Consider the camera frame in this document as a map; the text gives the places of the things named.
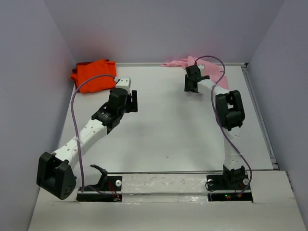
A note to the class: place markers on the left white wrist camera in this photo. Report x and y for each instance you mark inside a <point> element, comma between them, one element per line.
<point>124,83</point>

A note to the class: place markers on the orange folded t shirt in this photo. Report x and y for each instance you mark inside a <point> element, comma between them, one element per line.
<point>96,68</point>

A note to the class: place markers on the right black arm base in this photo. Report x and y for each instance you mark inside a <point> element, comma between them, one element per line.
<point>218,191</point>

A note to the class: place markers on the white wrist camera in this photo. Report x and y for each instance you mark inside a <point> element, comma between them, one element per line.
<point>124,83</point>
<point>202,68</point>

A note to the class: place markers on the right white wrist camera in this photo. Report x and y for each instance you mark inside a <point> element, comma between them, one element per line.
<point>202,68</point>

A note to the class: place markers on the pink t shirt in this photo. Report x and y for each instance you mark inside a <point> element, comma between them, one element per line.
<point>214,71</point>

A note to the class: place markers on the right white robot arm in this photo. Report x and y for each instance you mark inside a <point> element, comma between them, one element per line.
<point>229,113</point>

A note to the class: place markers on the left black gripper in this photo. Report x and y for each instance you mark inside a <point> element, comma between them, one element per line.
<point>132,106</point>

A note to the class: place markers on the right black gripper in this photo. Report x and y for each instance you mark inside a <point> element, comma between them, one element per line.
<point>186,88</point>

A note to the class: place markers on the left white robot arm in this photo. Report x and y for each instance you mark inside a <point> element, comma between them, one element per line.
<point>61,171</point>

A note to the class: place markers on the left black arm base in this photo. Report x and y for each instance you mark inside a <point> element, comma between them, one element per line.
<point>108,188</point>

